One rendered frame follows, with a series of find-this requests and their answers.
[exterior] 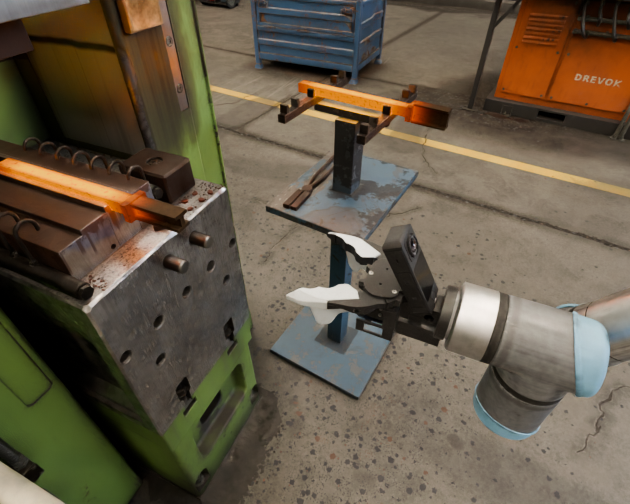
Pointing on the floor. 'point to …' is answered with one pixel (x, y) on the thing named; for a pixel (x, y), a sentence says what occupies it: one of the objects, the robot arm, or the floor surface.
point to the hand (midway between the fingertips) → (309, 258)
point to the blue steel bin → (319, 32)
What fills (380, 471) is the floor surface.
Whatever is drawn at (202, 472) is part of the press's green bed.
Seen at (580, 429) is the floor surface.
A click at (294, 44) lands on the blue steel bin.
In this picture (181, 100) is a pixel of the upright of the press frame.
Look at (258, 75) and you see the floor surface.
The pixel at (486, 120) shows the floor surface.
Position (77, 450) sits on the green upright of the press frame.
